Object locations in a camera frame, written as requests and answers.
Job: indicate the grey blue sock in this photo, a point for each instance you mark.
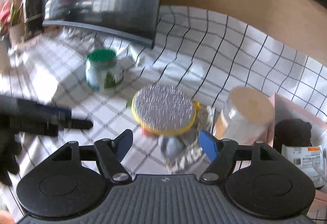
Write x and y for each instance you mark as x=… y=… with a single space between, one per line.
x=181 y=152

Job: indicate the round silver yellow sponge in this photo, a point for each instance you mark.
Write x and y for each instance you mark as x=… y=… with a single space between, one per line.
x=164 y=110

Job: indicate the black cat plush toy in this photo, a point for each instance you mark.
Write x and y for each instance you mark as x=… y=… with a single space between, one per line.
x=292 y=133

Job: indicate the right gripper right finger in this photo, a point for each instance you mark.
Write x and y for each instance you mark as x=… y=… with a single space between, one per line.
x=221 y=155

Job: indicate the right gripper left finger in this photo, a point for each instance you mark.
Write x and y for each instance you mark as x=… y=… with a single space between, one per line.
x=110 y=154

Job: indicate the black gloved left hand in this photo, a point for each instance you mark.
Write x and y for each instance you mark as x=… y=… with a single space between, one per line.
x=10 y=148

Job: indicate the pink cardboard box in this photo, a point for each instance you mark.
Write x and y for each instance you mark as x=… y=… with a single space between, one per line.
x=286 y=109

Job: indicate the wet wipes packet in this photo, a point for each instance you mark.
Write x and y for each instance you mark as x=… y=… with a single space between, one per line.
x=310 y=160

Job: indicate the black speaker box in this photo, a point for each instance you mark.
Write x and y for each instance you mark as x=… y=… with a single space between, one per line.
x=33 y=14

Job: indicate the green lid glass jar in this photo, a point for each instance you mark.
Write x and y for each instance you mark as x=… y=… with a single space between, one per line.
x=102 y=70

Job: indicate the clear plastic jar tan lid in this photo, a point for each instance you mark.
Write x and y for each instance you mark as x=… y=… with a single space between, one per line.
x=245 y=116

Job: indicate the white grid tablecloth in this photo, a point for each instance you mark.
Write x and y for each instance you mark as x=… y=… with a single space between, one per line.
x=201 y=52

